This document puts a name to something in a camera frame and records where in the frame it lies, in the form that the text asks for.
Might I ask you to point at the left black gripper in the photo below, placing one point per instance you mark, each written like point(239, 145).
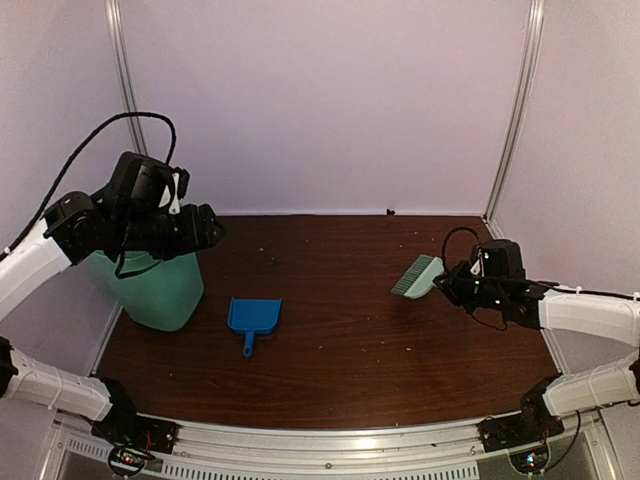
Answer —
point(192, 238)

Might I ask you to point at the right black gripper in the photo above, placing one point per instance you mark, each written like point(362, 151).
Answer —
point(449, 284)

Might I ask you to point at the mint green hand brush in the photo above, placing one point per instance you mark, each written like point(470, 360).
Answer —
point(418, 279)

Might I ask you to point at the blue plastic dustpan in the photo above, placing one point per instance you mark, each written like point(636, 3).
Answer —
point(251, 318)

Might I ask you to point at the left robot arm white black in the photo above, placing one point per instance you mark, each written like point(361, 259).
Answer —
point(63, 236)

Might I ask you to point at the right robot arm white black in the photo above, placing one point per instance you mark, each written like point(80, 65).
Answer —
point(594, 335)

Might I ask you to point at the green plastic trash bin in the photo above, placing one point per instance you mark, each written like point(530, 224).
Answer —
point(161, 295)

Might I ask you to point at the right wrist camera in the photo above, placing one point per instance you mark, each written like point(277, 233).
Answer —
point(477, 261)

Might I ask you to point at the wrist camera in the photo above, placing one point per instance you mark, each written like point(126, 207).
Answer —
point(176, 184)
point(477, 261)

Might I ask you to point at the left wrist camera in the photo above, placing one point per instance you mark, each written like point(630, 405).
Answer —
point(176, 184)

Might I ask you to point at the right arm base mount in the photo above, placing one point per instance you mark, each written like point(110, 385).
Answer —
point(533, 423)

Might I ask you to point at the left aluminium corner post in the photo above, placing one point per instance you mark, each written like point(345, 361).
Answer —
point(123, 73)

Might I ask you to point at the aluminium corner post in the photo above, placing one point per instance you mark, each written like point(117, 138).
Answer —
point(123, 73)
point(529, 59)

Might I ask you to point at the aluminium front frame rail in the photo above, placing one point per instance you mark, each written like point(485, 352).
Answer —
point(450, 450)

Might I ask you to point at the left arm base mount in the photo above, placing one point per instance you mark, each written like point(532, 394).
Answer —
point(124, 426)

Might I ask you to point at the right aluminium corner post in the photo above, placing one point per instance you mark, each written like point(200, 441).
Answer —
point(529, 59)

